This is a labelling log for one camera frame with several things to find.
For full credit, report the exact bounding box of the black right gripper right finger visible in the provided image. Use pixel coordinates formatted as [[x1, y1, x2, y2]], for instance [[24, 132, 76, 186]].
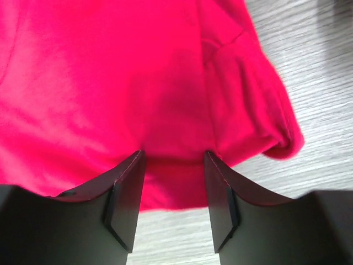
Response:
[[204, 152, 352, 264]]

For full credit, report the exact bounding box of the magenta t shirt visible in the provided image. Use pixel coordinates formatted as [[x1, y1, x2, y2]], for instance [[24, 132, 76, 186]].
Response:
[[1, 1, 304, 210]]

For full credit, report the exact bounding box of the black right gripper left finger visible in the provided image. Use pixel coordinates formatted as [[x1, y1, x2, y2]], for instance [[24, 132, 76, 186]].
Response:
[[1, 151, 146, 264]]

